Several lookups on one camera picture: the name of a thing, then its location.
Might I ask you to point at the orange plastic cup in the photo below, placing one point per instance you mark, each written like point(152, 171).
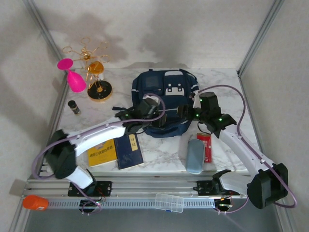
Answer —
point(35, 202)

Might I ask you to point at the clear plastic organiser box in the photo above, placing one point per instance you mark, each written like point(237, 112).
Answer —
point(169, 203)

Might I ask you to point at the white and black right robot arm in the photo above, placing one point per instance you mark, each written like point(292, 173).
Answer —
point(241, 149)

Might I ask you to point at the small spice jar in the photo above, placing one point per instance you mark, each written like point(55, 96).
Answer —
point(74, 107)

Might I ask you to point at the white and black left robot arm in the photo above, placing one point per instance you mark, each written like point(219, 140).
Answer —
point(96, 135)

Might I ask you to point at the navy blue backpack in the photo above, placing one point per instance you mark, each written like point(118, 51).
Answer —
point(173, 104)

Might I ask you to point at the aluminium frame post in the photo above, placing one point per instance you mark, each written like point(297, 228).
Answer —
point(43, 26)
point(260, 36)

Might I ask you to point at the white marble board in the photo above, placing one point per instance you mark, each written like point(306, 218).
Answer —
point(217, 77)

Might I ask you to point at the aluminium side rail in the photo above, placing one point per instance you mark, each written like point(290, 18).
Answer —
point(256, 125)
point(56, 120)

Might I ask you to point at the amber wine glass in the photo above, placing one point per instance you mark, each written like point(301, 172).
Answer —
point(96, 68)

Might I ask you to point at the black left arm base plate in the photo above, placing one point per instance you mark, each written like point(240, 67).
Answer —
point(106, 187)

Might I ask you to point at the red booklet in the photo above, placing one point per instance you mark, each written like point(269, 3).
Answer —
point(208, 147)

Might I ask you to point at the dark blue book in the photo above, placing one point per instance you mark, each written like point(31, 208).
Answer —
point(129, 154)

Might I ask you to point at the aluminium mounting rail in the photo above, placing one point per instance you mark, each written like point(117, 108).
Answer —
point(154, 186)

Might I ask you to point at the yellow book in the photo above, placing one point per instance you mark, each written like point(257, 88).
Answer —
point(102, 154)

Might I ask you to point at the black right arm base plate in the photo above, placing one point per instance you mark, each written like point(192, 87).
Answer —
point(202, 188)

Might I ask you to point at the pink wine glass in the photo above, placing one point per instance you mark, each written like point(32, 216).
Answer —
point(76, 82)

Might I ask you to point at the grey-blue pencil case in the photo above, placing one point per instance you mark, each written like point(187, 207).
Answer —
point(195, 157)

